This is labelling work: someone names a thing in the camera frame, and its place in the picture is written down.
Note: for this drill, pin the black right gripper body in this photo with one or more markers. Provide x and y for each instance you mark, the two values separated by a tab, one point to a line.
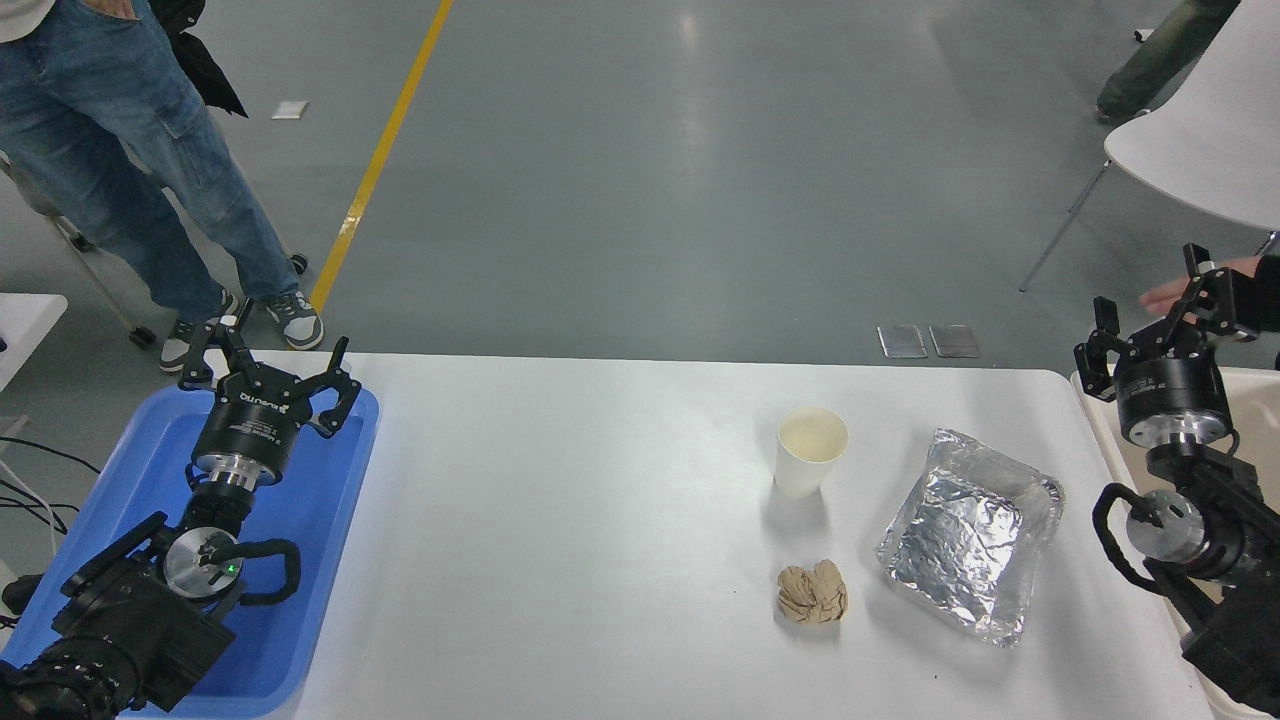
1170	385

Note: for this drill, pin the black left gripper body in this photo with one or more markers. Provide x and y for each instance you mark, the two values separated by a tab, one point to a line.
250	425

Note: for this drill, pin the white paper cup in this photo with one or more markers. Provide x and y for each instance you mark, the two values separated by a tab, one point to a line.
805	460

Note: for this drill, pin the person's forearm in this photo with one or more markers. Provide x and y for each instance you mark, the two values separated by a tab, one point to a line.
115	8

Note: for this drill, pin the person's hand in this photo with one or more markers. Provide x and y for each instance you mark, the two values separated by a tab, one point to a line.
1165	298

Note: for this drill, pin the person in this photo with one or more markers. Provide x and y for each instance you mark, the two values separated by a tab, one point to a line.
110	150
1265	295
1150	70

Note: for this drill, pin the large pale bin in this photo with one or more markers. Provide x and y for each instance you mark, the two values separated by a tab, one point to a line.
1257	410

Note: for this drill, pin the blue plastic tray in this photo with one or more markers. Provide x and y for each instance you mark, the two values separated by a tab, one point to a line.
310	500

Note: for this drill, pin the metal floor plate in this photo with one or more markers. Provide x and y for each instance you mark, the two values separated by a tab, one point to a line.
902	341
954	340

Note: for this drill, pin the grey wheeled chair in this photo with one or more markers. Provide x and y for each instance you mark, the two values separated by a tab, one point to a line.
100	285

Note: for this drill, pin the white chair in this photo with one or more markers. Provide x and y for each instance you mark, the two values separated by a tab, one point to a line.
1210	140

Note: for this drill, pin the small white table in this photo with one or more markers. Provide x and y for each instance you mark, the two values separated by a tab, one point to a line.
25	330

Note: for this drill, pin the silver foil tray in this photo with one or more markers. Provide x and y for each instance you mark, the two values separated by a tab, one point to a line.
965	540

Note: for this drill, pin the black jacket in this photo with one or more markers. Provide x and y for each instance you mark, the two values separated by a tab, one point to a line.
205	65

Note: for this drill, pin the small black floor object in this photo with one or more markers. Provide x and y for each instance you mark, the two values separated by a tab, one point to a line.
20	595

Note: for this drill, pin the crumpled tan paper ball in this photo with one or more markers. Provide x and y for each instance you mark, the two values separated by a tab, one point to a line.
812	593

